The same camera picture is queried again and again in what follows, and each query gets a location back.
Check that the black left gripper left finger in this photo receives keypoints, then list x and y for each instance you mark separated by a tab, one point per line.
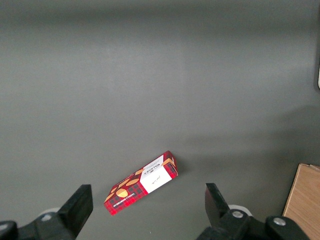
75	207

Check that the red plaid cookie box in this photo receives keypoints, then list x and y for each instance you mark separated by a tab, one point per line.
140	187

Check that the wooden two-drawer cabinet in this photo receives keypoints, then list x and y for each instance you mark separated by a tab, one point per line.
305	200

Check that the beige rectangular tray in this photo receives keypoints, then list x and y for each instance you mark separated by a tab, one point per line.
318	75

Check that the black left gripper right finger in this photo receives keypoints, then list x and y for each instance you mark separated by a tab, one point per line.
217	207

